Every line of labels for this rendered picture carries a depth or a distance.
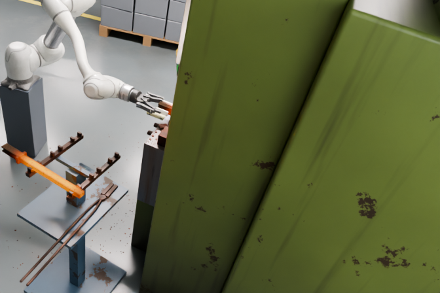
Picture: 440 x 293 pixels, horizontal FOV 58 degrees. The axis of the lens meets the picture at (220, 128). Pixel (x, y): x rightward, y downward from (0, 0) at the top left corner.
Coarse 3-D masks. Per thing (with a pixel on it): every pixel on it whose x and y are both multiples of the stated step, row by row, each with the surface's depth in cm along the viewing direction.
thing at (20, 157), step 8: (8, 144) 166; (8, 152) 165; (16, 152) 163; (24, 152) 164; (16, 160) 162; (24, 160) 162; (32, 160) 162; (40, 168) 160; (48, 176) 158; (56, 176) 159; (64, 184) 157; (72, 184) 158; (80, 192) 155
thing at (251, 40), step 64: (192, 0) 120; (256, 0) 114; (320, 0) 108; (192, 64) 133; (256, 64) 125; (320, 64) 119; (192, 128) 148; (256, 128) 139; (192, 192) 168; (256, 192) 156; (192, 256) 194
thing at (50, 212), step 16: (64, 176) 194; (48, 192) 185; (64, 192) 187; (96, 192) 191; (32, 208) 177; (48, 208) 178; (64, 208) 180; (80, 208) 182; (32, 224) 172; (48, 224) 172; (64, 224) 174; (80, 224) 176; (64, 240) 168; (80, 240) 172
